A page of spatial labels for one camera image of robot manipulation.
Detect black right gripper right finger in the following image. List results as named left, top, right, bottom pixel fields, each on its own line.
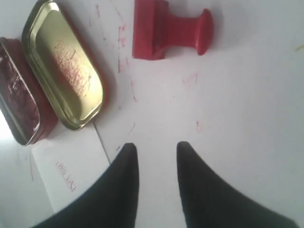
left=177, top=142, right=298, bottom=228

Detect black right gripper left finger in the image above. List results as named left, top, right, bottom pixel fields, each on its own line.
left=36, top=143, right=138, bottom=228

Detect red plastic stamp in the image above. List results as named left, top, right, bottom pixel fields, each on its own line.
left=132, top=0, right=214, bottom=60

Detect red ink paste tin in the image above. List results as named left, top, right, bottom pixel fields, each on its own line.
left=0, top=37, right=58, bottom=146

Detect white paper sheet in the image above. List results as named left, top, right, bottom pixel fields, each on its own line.
left=32, top=123, right=110, bottom=213

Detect gold tin lid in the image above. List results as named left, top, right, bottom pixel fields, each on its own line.
left=21, top=0, right=107, bottom=131

